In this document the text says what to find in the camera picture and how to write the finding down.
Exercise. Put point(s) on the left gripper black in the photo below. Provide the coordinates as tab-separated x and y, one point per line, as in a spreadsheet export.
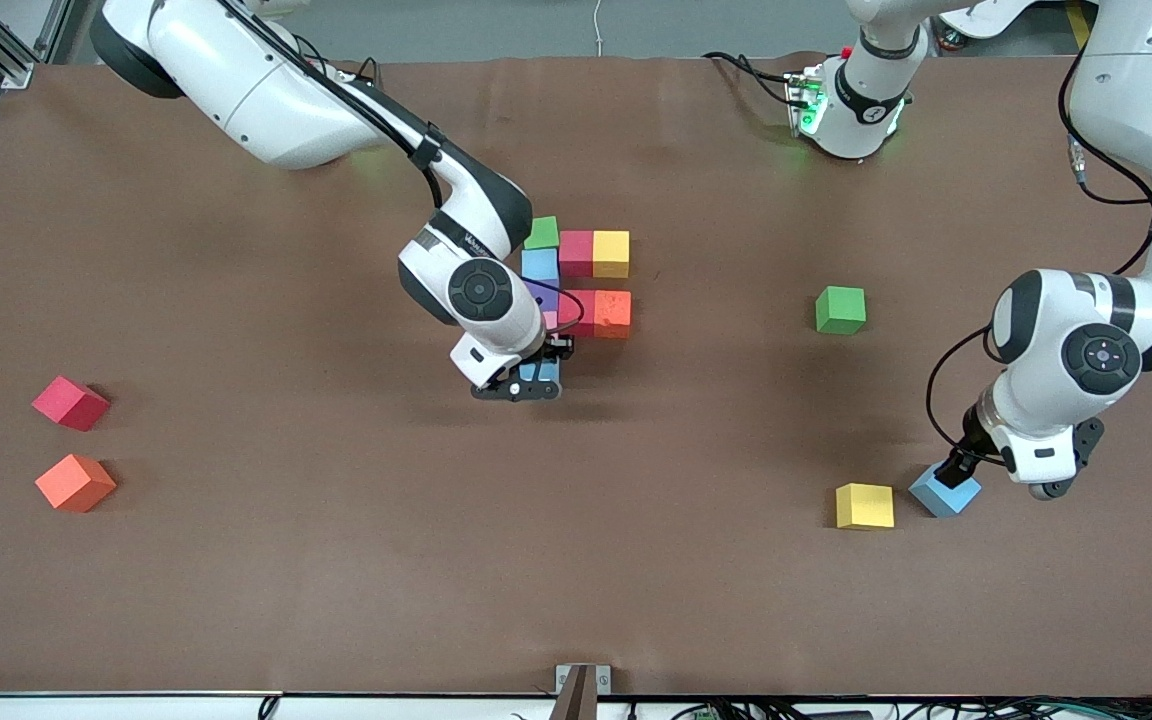
973	438

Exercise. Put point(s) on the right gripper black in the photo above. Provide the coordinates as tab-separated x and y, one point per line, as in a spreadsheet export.
558	347

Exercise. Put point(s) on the blue foam cube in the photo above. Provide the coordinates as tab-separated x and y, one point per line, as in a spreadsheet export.
941	497
542	264
548	372

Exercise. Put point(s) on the pink foam cube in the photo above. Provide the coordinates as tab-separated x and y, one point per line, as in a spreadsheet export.
550	320

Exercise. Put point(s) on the red foam cube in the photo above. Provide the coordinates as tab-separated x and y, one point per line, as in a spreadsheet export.
584	320
576	252
70	403

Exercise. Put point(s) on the purple foam cube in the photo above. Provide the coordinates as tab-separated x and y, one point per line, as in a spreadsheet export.
542	296

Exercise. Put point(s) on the chipped orange foam cube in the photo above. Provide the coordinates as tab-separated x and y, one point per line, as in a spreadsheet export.
613	313

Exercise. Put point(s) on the yellow foam cube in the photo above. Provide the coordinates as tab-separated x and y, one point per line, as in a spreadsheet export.
864	506
611	253

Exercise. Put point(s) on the green foam cube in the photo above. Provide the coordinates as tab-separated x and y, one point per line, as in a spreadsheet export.
841	310
544	235

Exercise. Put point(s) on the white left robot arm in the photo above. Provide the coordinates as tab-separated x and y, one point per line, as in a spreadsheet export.
1136	130

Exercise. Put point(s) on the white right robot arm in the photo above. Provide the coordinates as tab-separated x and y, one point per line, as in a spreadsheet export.
266	90

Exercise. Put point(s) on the brown table mat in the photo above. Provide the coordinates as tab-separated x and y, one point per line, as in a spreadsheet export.
536	550

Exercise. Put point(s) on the grey metal bracket plate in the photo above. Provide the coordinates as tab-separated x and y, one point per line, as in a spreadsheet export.
562	678

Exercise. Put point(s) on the dark camera mount pole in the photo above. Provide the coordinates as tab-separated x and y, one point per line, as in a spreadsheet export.
576	700

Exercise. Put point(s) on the white table frame edge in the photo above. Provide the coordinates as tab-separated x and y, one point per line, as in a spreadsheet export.
136	708

